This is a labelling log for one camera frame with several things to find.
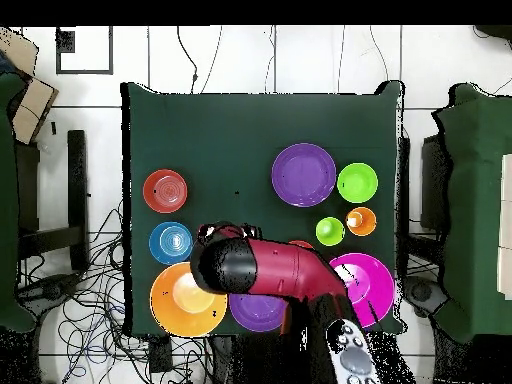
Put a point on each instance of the large orange bowl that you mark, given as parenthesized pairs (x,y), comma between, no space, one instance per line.
(172,308)

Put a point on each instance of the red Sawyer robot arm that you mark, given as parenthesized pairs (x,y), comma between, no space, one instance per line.
(288,272)

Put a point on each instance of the small blue bowl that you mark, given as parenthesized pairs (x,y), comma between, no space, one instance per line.
(170,241)

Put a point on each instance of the small red bowl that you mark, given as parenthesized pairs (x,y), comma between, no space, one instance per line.
(164,190)
(300,243)

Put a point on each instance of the dark green tablecloth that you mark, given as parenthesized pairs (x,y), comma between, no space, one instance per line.
(8,200)
(472,200)
(224,152)

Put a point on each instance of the purple bowl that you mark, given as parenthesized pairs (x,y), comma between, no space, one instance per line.
(256,314)
(304,174)

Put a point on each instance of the green cup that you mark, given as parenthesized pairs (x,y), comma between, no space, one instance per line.
(330,232)

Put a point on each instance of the small green bowl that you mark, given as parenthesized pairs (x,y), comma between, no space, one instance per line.
(357,182)

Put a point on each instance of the orange cup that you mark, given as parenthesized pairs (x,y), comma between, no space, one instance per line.
(366,224)

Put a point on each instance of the black power adapter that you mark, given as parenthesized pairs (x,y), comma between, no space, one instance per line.
(160,358)

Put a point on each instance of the large pink bowl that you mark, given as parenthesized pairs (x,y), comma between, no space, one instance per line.
(372,280)

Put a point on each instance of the black stand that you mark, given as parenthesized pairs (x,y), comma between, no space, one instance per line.
(76,180)

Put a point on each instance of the grey floor stand base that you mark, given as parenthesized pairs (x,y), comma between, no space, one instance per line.
(52,288)
(422,292)

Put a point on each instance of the black case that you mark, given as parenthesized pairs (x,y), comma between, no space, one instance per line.
(432,184)

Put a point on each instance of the cardboard box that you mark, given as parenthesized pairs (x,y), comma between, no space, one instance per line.
(34,108)
(18,50)

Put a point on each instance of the white box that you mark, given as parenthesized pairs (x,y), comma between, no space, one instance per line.
(506,224)

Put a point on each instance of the black floor frame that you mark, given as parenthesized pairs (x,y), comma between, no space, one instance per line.
(65,42)

